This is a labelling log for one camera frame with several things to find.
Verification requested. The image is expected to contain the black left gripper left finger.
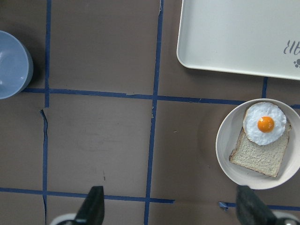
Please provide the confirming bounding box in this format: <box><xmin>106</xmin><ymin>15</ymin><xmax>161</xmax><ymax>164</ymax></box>
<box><xmin>74</xmin><ymin>186</ymin><xmax>105</xmax><ymax>225</ymax></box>

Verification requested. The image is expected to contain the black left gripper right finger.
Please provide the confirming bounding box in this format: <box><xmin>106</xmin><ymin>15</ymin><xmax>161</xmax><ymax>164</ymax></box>
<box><xmin>236</xmin><ymin>185</ymin><xmax>277</xmax><ymax>225</ymax></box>

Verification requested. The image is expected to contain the bread slice on plate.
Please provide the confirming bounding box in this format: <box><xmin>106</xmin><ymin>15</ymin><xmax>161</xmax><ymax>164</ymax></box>
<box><xmin>229</xmin><ymin>122</ymin><xmax>292</xmax><ymax>178</ymax></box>

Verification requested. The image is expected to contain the cream round plate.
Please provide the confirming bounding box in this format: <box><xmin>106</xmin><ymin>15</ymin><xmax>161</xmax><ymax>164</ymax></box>
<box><xmin>216</xmin><ymin>98</ymin><xmax>300</xmax><ymax>190</ymax></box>

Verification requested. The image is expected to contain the fried egg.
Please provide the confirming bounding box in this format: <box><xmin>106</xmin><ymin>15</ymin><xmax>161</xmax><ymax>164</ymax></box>
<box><xmin>243</xmin><ymin>102</ymin><xmax>287</xmax><ymax>146</ymax></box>

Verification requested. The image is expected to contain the blue bowl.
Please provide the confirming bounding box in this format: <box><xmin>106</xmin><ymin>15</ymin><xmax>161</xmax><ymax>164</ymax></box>
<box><xmin>0</xmin><ymin>31</ymin><xmax>33</xmax><ymax>99</ymax></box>

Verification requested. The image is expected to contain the cream bear tray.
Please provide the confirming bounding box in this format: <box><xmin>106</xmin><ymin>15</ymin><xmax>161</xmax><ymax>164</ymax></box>
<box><xmin>177</xmin><ymin>0</ymin><xmax>300</xmax><ymax>80</ymax></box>

